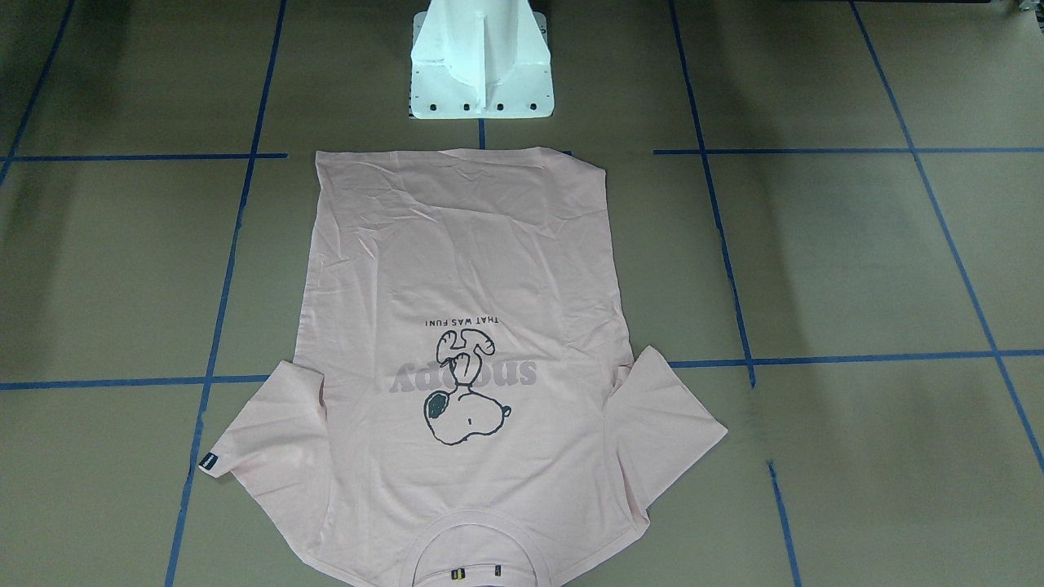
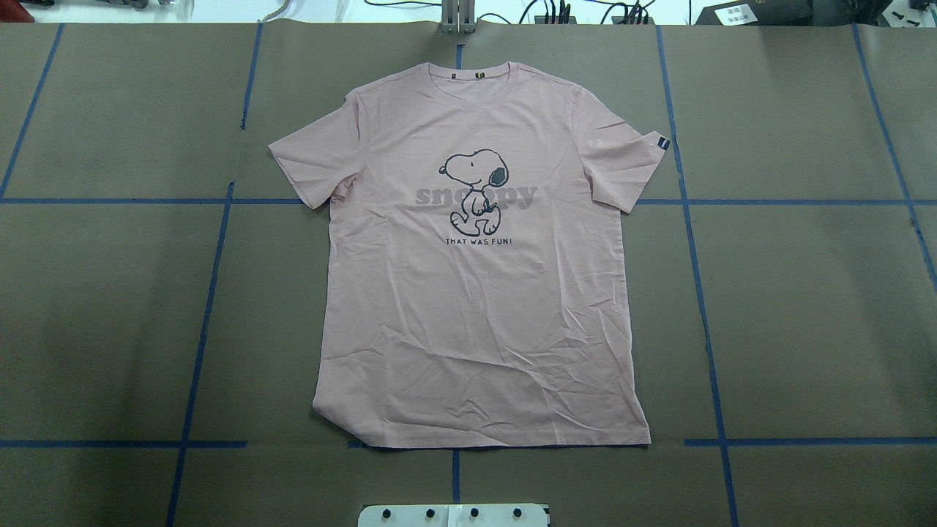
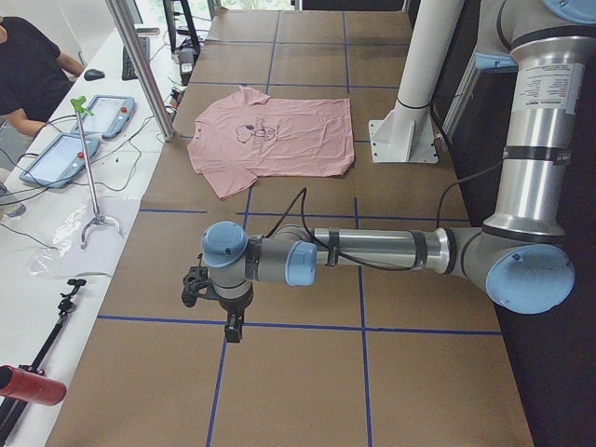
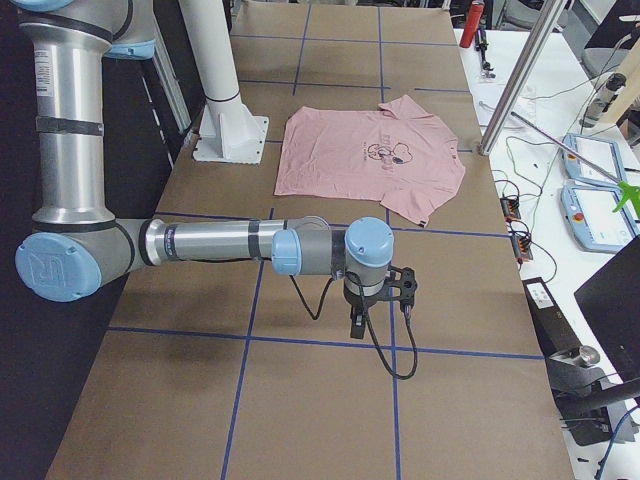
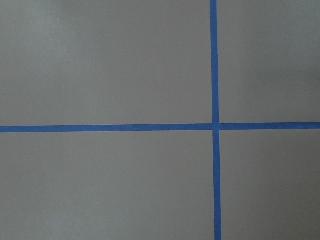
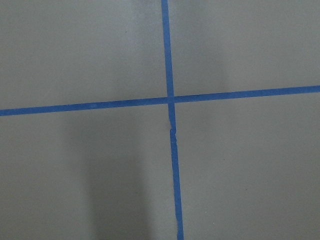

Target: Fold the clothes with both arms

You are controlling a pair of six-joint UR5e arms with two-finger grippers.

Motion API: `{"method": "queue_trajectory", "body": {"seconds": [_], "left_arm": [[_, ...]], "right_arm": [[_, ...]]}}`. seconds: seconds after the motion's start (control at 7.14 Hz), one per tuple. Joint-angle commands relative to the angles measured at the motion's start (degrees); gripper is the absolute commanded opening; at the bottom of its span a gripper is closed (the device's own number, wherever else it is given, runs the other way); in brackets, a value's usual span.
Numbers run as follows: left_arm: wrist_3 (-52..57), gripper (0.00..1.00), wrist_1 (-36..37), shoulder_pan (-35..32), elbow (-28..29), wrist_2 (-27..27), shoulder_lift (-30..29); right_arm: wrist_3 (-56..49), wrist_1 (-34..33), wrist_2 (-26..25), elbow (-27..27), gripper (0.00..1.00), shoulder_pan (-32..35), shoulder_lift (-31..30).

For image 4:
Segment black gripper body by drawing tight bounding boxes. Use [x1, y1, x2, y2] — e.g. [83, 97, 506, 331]
[343, 279, 380, 315]

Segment pink Snoopy t-shirt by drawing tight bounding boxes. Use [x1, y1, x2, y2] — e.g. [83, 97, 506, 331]
[275, 95, 465, 226]

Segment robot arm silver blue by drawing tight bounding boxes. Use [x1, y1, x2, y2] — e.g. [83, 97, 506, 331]
[15, 1, 399, 338]

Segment orange black connector board lower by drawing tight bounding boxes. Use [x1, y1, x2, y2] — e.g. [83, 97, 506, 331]
[510, 232, 533, 264]

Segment orange black connector board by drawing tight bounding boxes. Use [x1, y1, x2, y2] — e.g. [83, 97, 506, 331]
[510, 232, 533, 264]
[500, 196, 521, 222]

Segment orange black connector board upper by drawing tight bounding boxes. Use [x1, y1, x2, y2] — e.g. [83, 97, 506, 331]
[500, 196, 521, 222]

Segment black box with label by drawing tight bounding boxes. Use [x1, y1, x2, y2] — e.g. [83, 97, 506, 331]
[522, 277, 582, 357]

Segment black clamp stand with knob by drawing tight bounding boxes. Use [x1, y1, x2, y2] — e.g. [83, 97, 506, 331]
[545, 356, 639, 446]

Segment lower teach pendant tablet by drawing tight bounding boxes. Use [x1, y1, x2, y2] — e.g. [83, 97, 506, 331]
[561, 183, 639, 254]

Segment teach pendant tablet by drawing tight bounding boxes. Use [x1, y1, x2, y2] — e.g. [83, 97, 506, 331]
[561, 183, 639, 254]
[562, 133, 627, 186]

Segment black monitor corner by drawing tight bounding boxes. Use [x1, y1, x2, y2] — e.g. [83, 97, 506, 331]
[574, 238, 640, 380]

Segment black selfie stick tool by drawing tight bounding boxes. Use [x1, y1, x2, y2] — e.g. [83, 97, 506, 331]
[474, 27, 496, 80]

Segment upper teach pendant tablet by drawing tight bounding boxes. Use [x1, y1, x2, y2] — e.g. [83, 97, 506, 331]
[562, 133, 627, 186]

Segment metal reacher grabber stick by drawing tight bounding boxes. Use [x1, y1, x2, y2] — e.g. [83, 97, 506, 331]
[510, 111, 640, 215]

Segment red cylinder bottle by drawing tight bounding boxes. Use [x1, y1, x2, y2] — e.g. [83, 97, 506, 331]
[459, 0, 485, 48]

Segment clear water bottle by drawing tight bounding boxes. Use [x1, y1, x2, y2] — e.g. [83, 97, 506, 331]
[583, 73, 627, 128]

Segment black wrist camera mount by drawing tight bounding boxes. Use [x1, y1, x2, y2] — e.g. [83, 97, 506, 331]
[377, 266, 418, 308]

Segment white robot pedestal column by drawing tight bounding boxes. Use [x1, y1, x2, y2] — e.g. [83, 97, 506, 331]
[179, 0, 269, 164]

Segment aluminium frame post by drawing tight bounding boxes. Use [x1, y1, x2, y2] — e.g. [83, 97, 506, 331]
[478, 0, 565, 156]

